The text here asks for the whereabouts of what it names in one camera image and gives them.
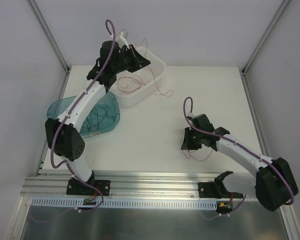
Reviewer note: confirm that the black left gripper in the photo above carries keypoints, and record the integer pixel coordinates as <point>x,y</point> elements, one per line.
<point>135,60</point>

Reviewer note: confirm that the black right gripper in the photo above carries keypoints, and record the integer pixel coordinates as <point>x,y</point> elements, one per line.
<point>188,141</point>

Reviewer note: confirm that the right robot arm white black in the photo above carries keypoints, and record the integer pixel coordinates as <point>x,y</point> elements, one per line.
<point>269,180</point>

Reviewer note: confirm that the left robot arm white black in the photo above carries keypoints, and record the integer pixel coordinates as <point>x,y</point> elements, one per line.
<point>66,145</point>

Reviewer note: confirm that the white plastic basket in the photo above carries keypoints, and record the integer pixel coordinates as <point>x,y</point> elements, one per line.
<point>132,88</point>

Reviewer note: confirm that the teal translucent plastic bin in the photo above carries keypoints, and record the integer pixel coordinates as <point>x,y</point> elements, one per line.
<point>103,118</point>

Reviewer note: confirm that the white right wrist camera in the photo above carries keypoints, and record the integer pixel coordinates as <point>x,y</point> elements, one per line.
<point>190,115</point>

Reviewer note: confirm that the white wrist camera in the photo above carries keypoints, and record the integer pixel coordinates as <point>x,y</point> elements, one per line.
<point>190,115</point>
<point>120,40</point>

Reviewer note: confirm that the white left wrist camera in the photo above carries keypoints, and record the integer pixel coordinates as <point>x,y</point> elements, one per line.
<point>120,40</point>

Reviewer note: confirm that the aluminium mounting rail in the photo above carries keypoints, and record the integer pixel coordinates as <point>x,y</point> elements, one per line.
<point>130,185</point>

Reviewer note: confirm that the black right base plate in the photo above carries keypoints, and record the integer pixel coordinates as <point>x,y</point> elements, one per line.
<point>207,190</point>

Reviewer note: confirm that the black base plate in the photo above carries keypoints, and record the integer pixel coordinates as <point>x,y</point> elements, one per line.
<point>76,188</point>
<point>207,190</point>

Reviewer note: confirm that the left aluminium frame post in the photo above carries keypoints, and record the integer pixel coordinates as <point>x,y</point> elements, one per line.
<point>48,34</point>

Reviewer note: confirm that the aluminium frame post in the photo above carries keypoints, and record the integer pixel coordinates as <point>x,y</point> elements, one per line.
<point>266,34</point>
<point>48,34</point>

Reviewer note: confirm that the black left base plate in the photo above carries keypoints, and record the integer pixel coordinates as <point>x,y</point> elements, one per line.
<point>76,188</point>

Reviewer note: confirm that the right aluminium frame post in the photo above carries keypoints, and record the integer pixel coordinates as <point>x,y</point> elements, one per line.
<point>266,34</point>

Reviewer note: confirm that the white slotted cable duct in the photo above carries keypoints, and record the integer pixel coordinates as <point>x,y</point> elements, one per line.
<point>80,202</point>

